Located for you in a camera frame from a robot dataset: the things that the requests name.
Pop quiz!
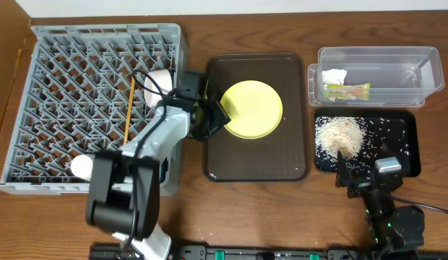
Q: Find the pink white bowl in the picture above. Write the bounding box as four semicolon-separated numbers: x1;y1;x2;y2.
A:
143;69;173;108

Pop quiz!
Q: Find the grey plastic dish rack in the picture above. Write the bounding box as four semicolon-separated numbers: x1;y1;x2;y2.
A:
0;23;189;195

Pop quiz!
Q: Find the yellow round plate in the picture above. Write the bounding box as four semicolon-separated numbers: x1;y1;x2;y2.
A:
220;80;283;139

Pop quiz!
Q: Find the clear plastic bin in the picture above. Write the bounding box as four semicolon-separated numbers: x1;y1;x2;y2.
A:
307;46;445;108

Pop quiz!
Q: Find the dark brown serving tray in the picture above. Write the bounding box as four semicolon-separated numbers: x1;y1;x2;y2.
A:
202;53;311;182

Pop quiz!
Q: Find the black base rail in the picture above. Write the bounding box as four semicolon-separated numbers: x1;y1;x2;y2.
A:
88;244;448;260

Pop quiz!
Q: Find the light blue bowl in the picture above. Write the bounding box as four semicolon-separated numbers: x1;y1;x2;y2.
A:
160;158;169;183

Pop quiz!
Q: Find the white plastic cup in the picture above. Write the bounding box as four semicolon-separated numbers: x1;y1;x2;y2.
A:
70;155;95;181

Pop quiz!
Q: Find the green snack wrapper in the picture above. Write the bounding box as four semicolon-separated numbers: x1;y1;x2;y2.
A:
323;83;371;102

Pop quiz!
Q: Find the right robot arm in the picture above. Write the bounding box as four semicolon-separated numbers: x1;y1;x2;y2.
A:
335;144;425;259

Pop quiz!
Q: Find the wooden chopstick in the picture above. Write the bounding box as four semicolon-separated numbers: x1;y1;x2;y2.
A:
123;73;135;144

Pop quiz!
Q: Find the white tissue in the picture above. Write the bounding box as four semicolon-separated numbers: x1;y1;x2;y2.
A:
322;69;348;85

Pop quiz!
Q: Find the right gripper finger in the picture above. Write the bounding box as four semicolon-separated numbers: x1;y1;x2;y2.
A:
381;142;398;158
335;151;351;188

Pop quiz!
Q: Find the black plastic tray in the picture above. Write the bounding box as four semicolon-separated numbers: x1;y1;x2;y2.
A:
314;108;421;177

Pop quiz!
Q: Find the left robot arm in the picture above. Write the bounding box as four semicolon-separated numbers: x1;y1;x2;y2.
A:
85;89;231;259

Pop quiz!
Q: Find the pile of rice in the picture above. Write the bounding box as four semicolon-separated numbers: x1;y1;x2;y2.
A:
315;116;366;160

